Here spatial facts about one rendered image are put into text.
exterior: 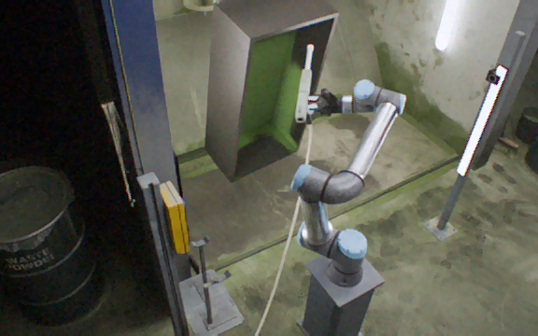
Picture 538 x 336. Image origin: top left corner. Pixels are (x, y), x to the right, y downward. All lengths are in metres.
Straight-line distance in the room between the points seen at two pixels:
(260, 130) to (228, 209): 0.66
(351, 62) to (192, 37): 1.64
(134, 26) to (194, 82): 2.21
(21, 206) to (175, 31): 1.96
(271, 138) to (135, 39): 1.90
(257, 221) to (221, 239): 0.31
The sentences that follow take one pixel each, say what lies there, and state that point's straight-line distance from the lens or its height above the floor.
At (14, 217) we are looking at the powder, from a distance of 2.66.
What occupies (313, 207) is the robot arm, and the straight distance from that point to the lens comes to 1.86.
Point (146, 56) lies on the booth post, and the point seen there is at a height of 1.80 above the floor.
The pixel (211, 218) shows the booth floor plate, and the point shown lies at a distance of 3.45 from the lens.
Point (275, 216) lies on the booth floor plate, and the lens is 3.46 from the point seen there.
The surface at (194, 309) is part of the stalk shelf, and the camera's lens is 2.13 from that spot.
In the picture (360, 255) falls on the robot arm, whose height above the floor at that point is 0.88.
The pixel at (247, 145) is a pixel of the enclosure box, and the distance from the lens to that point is 3.34.
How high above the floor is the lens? 2.62
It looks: 42 degrees down
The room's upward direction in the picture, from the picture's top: 2 degrees clockwise
